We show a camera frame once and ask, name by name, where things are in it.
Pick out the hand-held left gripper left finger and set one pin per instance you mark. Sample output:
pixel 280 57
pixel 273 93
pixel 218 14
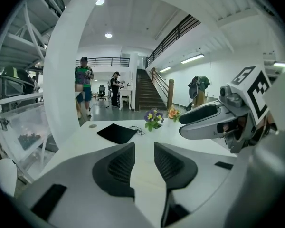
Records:
pixel 80 179

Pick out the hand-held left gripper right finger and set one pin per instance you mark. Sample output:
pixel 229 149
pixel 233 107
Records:
pixel 180 167

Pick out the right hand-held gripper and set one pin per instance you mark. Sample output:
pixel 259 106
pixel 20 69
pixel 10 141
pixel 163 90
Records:
pixel 248 84

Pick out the orange potted flowers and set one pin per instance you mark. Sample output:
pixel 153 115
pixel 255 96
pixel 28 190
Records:
pixel 173 113

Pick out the white square table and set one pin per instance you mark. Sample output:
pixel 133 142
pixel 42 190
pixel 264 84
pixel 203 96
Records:
pixel 85 139

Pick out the purple potted flowers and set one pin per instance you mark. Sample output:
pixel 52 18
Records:
pixel 154 117

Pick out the black cloth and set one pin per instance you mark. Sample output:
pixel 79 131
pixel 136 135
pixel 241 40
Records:
pixel 116 133

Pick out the dark wooden staircase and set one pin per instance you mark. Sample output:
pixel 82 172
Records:
pixel 149 91

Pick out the tube ceiling light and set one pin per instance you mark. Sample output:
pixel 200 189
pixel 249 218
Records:
pixel 192 58
pixel 280 64
pixel 165 69

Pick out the round white side table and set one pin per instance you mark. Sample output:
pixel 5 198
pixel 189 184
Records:
pixel 3 177

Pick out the white ornate table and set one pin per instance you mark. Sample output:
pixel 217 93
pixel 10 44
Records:
pixel 125 98

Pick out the clear plastic storage bin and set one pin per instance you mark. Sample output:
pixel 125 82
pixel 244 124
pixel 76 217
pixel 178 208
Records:
pixel 26 122

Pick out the black office chair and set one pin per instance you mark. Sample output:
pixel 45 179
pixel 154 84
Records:
pixel 102 91

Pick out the black mezzanine railing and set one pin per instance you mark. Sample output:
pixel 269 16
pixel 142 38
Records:
pixel 171 37

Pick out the dark green helmet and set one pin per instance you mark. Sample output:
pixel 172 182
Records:
pixel 19 77

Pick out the round ceiling light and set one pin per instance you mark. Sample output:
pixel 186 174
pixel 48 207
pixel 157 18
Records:
pixel 99 0
pixel 108 35

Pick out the white metal shelving rack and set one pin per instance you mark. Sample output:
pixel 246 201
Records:
pixel 21 44

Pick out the black backpack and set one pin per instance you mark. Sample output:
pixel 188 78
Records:
pixel 55 2

